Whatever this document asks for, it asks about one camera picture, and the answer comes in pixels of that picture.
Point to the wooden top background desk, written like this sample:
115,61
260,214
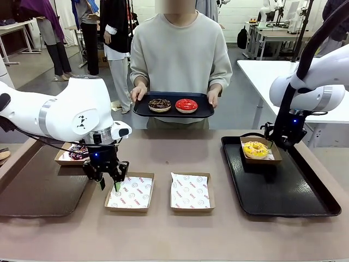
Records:
286,35

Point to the small black serving tray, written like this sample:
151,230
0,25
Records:
141,109

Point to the brown cardboard carton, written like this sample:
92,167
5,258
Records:
102,58

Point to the person in beige sweater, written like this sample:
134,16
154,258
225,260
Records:
180,49

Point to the chocolate sprinkled donut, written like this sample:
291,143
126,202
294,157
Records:
154,106

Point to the white cylindrical pedestal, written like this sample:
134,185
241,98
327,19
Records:
3,68

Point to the person's left forearm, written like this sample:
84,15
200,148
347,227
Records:
218,80

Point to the person's left hand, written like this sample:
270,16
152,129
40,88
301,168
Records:
213,98

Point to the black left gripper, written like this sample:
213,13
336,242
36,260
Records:
102,158

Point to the brown cardboard food box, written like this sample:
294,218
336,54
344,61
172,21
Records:
68,163
191,210
125,209
261,162

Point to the person's right hand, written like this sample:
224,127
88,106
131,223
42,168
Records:
137,94

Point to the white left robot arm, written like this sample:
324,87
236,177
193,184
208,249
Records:
68,114

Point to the mannequin in blue garment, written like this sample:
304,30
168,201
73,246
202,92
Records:
91,41

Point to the mannequin in black top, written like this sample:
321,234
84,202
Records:
114,27

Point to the bystander in dark sweater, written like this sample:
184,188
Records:
335,6

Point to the tan object at table edge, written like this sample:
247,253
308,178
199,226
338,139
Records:
4,156

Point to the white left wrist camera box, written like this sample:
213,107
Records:
122,131

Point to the white desk with dark items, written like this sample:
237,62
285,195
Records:
16,26

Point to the yellow sprinkled donut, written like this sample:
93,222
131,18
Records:
249,151

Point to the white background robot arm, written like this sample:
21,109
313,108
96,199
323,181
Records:
265,11

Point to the black stand pole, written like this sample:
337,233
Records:
301,35

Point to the black backpack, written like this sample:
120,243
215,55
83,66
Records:
242,38

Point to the red glazed donut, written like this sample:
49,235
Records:
181,107

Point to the person's right forearm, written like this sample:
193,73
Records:
139,79

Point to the mannequin in grey hoodie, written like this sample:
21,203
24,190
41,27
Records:
210,11

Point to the white side table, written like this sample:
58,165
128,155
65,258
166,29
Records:
253,79

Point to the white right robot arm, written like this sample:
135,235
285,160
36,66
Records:
308,92

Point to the large brown serving tray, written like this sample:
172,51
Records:
32,185

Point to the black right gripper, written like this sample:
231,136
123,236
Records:
297,127

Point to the purple sprinkled donut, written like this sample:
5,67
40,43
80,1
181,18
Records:
76,154

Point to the mannequin in purple garment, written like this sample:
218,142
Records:
49,16

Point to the large black serving tray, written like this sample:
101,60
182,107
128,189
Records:
286,191

